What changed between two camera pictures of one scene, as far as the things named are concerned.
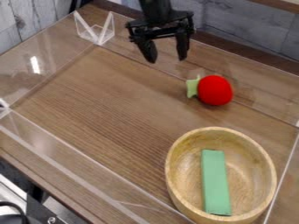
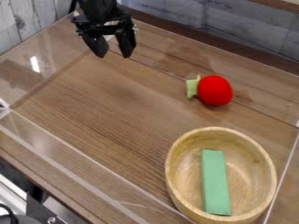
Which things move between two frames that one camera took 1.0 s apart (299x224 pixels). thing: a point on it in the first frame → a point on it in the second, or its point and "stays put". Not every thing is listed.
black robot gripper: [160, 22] → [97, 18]
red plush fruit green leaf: [212, 89] stays put
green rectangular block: [213, 178] stays put
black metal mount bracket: [36, 210] stays put
